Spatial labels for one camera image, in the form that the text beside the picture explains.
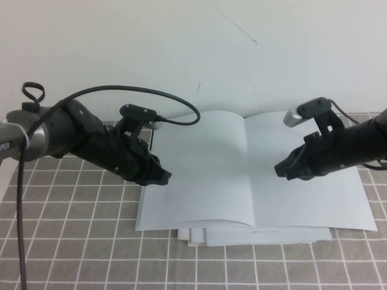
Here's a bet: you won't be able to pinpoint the black right camera cable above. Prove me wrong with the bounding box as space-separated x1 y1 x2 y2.
328 98 387 170

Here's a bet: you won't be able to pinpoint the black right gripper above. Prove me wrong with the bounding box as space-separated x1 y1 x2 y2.
273 129 354 182

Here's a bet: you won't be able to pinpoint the black left camera mount bracket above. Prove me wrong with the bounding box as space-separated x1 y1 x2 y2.
116 103 160 143

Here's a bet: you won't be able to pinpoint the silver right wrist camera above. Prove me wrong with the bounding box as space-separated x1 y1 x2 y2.
282 105 307 128

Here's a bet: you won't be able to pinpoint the black looped strap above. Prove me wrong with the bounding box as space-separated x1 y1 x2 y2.
22 82 46 111

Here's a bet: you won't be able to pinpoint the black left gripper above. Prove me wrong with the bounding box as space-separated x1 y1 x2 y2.
83 126 173 187

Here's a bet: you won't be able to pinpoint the grey white checked tablecloth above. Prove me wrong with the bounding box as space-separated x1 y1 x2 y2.
0 111 387 290

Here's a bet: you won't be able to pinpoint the white zip tie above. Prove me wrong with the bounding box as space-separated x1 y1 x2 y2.
0 118 31 146

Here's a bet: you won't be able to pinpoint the black camera cable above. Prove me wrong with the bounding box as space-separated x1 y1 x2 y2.
328 98 387 170
16 85 202 290

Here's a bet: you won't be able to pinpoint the black left camera cable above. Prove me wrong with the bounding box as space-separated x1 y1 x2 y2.
16 85 202 290

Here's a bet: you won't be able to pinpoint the white paper sheets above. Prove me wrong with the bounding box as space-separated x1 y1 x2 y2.
177 228 209 247

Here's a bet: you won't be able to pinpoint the product catalogue book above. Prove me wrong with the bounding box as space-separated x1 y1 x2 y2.
134 110 378 247

